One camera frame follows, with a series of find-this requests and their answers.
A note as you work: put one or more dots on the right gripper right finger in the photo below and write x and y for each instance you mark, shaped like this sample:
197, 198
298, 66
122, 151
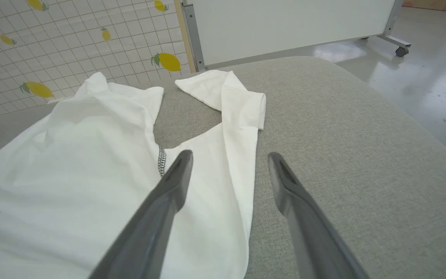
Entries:
308, 228

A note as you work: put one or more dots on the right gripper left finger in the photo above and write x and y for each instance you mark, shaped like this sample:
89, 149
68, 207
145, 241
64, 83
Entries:
157, 221

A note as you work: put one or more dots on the white garment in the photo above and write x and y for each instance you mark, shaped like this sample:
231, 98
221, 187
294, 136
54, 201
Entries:
83, 186

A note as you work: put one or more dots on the grey fabric sofa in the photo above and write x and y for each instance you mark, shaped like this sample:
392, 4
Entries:
343, 147

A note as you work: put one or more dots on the lemon print partition panel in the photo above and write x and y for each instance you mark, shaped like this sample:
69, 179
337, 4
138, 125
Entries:
72, 46

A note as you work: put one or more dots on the white rolling partition board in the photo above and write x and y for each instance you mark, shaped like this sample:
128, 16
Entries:
285, 27

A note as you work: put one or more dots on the printed cardboard box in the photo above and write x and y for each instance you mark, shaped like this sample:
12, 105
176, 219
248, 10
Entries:
436, 4

